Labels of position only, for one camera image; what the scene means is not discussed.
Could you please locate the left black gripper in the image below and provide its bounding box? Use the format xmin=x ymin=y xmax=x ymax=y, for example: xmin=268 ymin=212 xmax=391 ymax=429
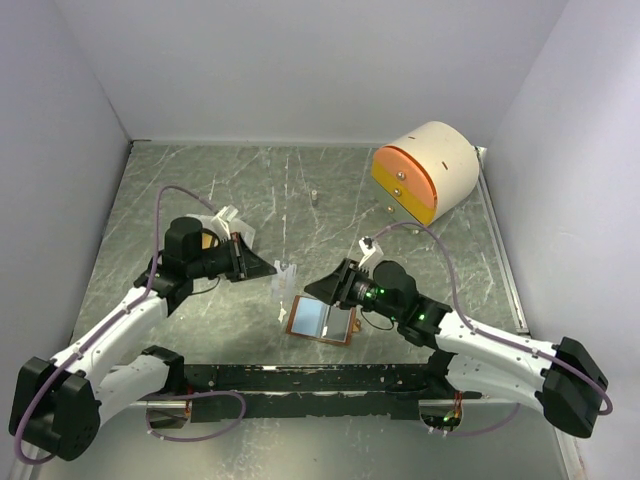
xmin=188 ymin=231 xmax=277 ymax=282

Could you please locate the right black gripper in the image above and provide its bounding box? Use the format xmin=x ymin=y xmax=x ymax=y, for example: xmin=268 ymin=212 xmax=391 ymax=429
xmin=304 ymin=257 xmax=401 ymax=321

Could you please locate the white VIP card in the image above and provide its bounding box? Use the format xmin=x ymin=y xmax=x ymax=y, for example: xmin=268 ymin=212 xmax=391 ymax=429
xmin=271 ymin=260 xmax=297 ymax=303

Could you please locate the brown leather card holder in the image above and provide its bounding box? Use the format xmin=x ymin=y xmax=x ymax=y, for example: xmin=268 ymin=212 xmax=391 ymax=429
xmin=285 ymin=295 xmax=361 ymax=346

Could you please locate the white card tray box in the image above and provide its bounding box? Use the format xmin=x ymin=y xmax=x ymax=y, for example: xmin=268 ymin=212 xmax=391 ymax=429
xmin=190 ymin=210 xmax=256 ymax=249

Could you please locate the dark credit card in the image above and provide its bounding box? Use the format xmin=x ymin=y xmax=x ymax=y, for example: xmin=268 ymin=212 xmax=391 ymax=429
xmin=322 ymin=310 xmax=351 ymax=342

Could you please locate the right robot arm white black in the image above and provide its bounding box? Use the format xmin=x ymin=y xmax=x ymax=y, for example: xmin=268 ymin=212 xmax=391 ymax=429
xmin=304 ymin=259 xmax=608 ymax=439

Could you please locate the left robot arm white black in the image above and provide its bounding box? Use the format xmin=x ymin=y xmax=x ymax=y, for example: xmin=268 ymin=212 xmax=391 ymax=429
xmin=8 ymin=215 xmax=276 ymax=464

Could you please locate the stack of cards in tray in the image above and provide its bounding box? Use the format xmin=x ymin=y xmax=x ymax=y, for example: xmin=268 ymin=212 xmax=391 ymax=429
xmin=201 ymin=230 xmax=220 ymax=250

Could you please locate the cream round drawer cabinet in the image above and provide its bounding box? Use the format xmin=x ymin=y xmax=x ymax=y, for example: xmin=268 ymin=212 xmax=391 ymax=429
xmin=371 ymin=121 xmax=480 ymax=225

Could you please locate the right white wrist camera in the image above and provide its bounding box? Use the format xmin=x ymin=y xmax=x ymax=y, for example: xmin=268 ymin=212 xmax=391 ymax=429
xmin=358 ymin=236 xmax=384 ymax=273

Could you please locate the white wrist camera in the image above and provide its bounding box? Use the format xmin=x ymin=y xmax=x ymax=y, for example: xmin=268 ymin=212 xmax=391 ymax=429
xmin=210 ymin=205 xmax=239 ymax=241
xmin=358 ymin=236 xmax=384 ymax=273

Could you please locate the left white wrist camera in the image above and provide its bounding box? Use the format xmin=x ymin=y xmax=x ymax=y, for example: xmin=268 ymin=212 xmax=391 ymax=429
xmin=210 ymin=205 xmax=239 ymax=241

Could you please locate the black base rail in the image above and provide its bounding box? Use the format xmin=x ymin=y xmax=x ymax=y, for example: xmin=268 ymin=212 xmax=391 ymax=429
xmin=144 ymin=363 xmax=484 ymax=424

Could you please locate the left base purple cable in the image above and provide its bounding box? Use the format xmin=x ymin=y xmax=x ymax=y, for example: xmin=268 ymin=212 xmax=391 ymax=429
xmin=144 ymin=392 xmax=249 ymax=444

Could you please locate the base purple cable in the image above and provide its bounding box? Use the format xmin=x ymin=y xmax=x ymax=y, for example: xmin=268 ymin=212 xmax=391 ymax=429
xmin=144 ymin=392 xmax=249 ymax=444
xmin=427 ymin=399 xmax=524 ymax=437

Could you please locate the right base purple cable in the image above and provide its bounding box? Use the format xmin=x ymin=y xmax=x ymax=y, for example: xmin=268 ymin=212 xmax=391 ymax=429
xmin=427 ymin=399 xmax=524 ymax=437

